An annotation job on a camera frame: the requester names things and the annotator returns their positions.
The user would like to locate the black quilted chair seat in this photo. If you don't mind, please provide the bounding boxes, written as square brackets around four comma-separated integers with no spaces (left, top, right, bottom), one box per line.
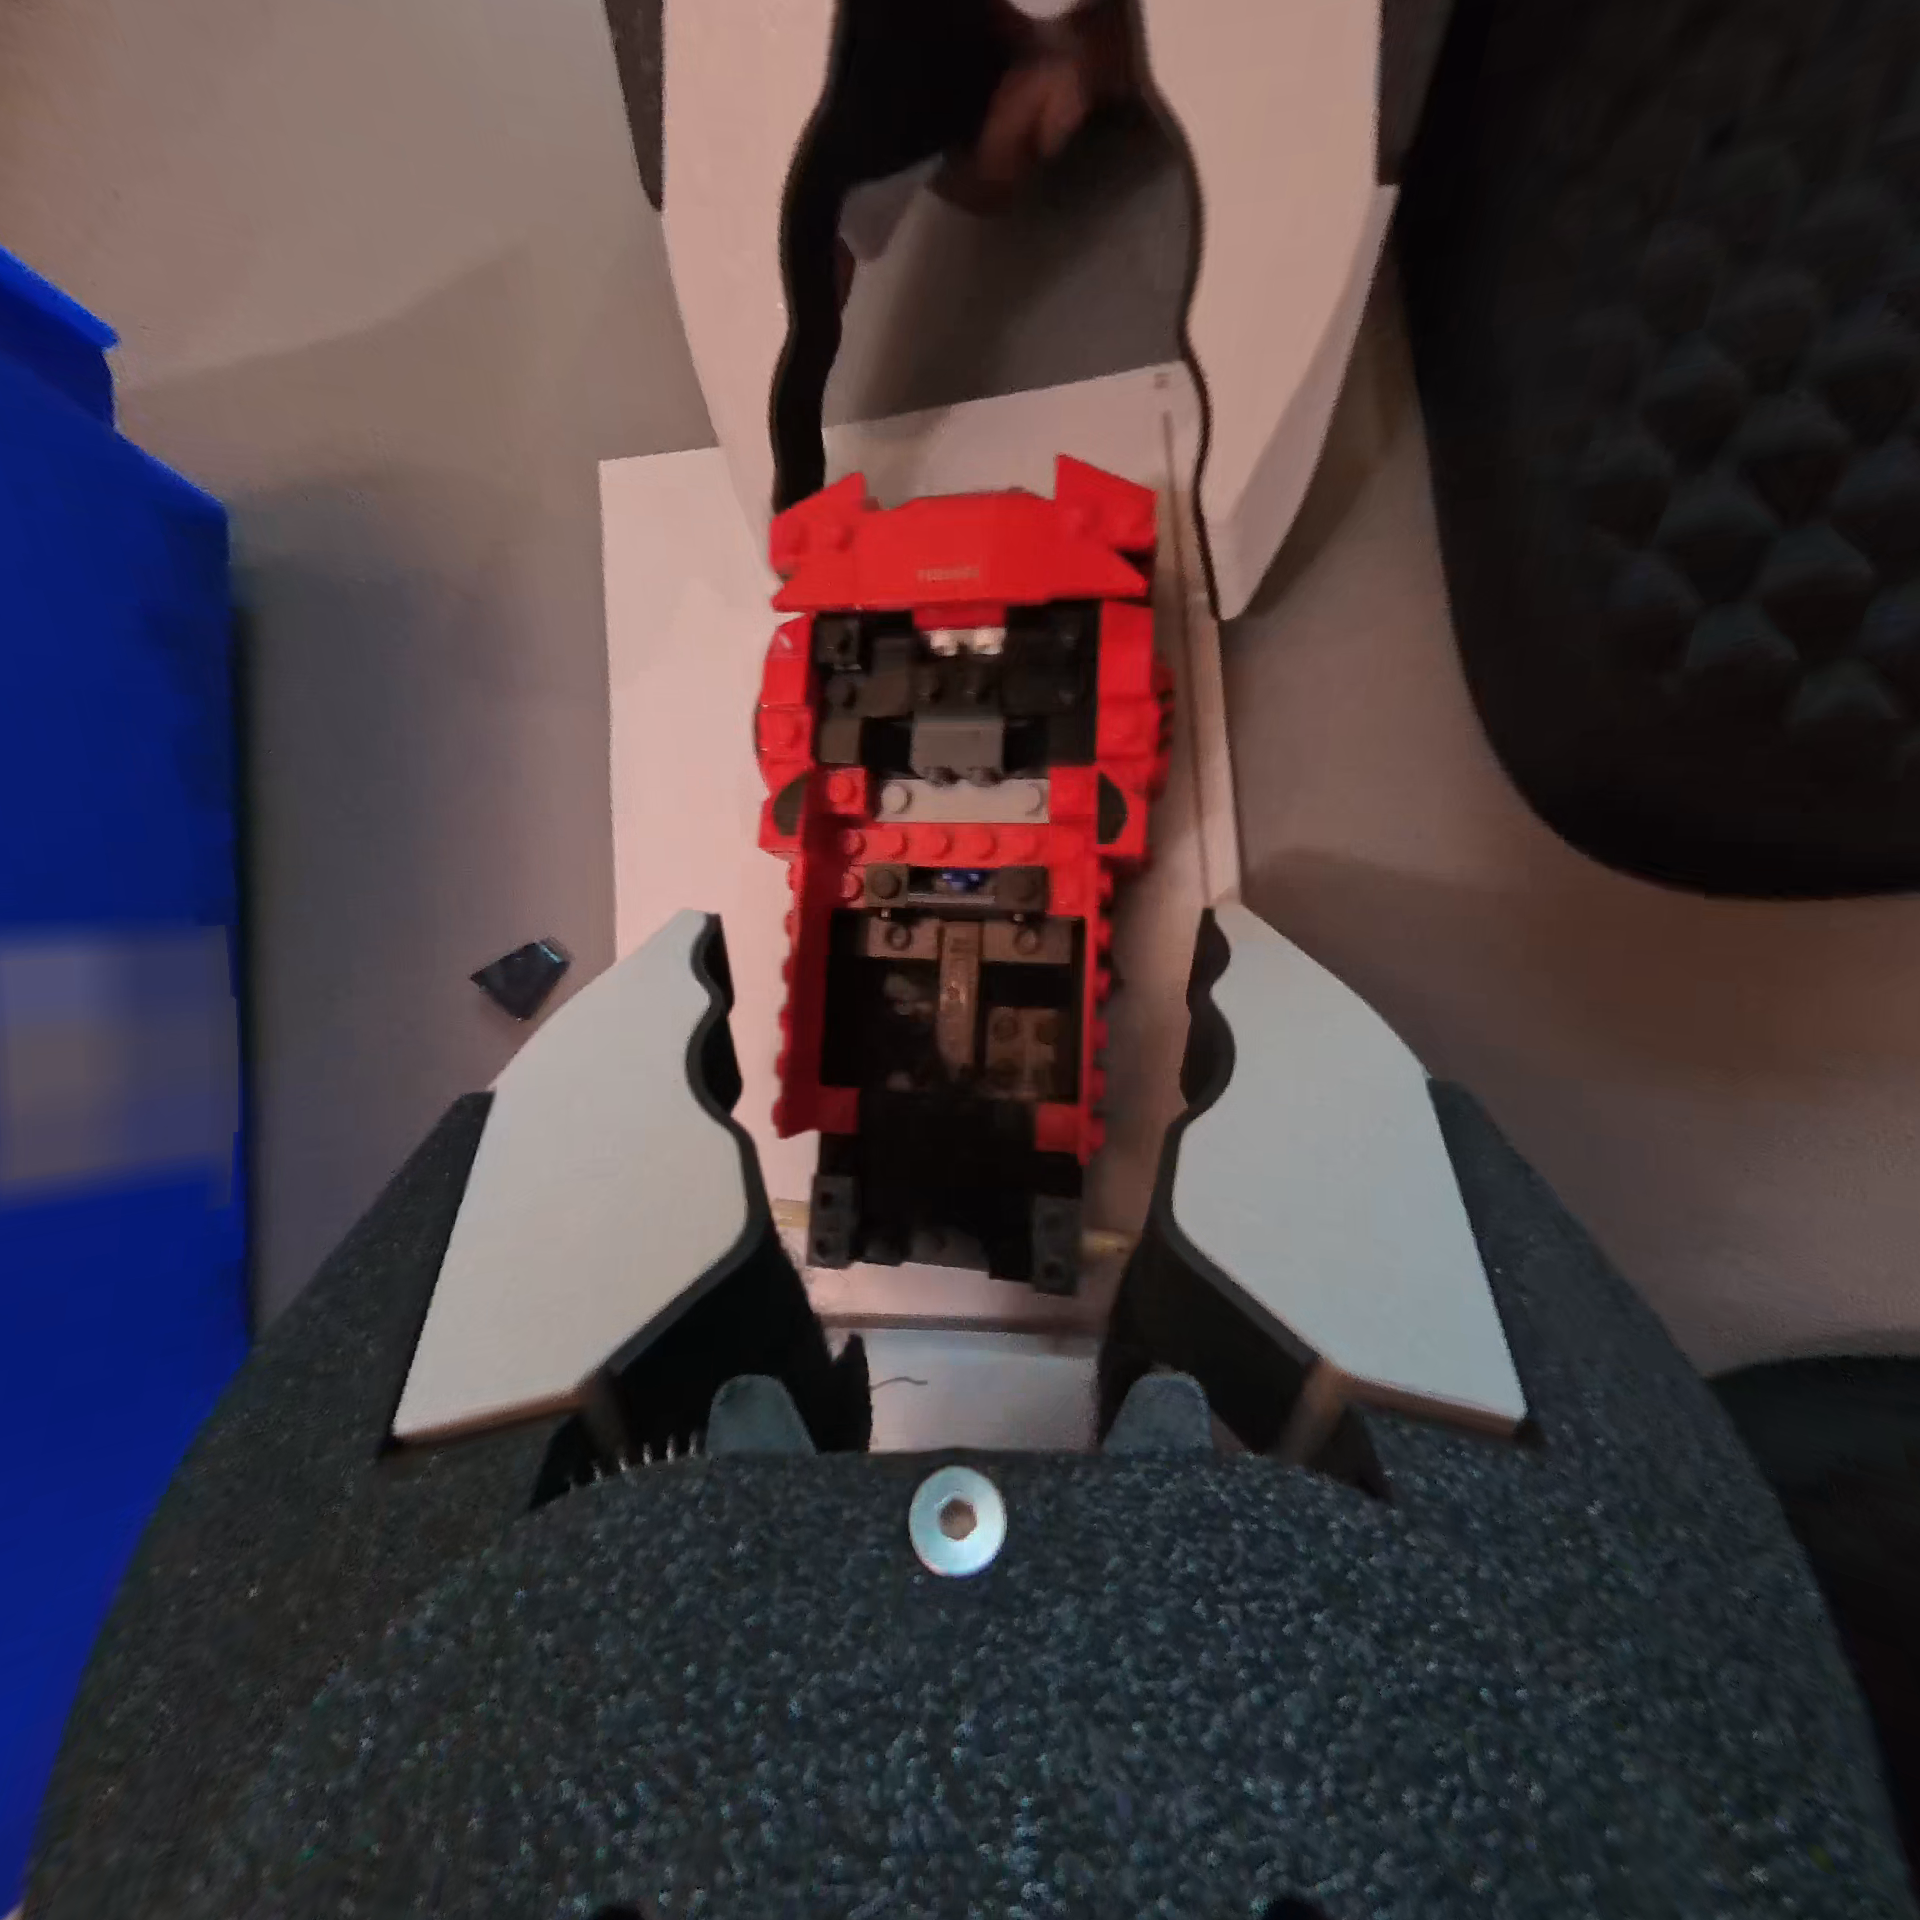
[1401,0,1920,901]
[1710,1349,1920,1698]

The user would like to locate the small dark wedge lego piece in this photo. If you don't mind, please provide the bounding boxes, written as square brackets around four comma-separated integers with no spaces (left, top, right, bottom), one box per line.
[473,937,569,1017]

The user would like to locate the red and black lego car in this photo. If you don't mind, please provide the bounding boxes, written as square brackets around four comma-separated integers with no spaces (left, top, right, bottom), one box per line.
[750,455,1171,1298]

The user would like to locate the lego instruction booklet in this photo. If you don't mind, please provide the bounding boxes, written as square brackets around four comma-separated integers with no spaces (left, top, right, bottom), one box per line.
[590,363,1247,1447]

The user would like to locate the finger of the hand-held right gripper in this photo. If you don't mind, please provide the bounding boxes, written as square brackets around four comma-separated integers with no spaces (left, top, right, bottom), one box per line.
[1127,0,1401,624]
[654,0,858,592]

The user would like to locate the blue plastic bin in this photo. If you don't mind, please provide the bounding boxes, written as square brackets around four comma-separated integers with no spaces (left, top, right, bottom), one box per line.
[0,246,256,1862]

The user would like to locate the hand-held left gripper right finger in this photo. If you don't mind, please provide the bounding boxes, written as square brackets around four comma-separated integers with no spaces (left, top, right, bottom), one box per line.
[1127,901,1529,1447]

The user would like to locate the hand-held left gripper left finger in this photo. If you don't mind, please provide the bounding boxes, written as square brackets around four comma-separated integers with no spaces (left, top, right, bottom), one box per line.
[386,912,770,1459]

